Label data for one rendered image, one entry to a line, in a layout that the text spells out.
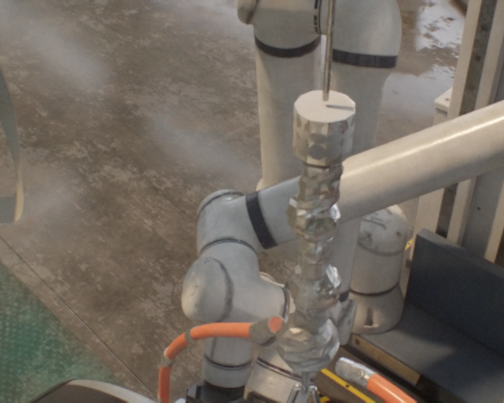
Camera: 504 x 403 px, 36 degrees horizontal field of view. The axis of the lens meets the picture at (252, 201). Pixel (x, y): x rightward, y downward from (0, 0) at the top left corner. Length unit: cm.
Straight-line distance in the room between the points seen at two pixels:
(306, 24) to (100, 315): 139
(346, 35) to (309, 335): 76
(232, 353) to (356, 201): 41
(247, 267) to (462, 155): 33
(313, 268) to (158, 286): 198
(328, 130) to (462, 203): 126
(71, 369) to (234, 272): 133
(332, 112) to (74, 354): 195
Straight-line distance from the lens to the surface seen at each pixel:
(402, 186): 109
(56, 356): 235
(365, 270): 169
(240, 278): 103
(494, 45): 150
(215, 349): 137
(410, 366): 177
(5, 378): 234
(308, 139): 46
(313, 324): 57
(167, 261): 258
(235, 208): 112
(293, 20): 129
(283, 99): 141
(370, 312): 178
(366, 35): 126
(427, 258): 178
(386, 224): 166
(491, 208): 172
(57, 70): 369
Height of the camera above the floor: 177
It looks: 39 degrees down
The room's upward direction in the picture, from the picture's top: straight up
